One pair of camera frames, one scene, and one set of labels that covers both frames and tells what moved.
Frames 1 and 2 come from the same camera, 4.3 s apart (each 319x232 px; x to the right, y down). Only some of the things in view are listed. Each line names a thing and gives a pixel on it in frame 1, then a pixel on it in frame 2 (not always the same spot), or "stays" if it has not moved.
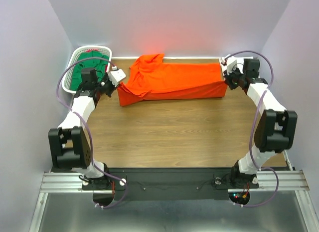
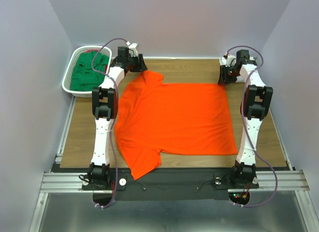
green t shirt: x=98 y=66 stays
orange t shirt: x=152 y=77 to x=153 y=117
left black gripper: x=113 y=88 to x=141 y=66
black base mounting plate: x=206 y=183 stays
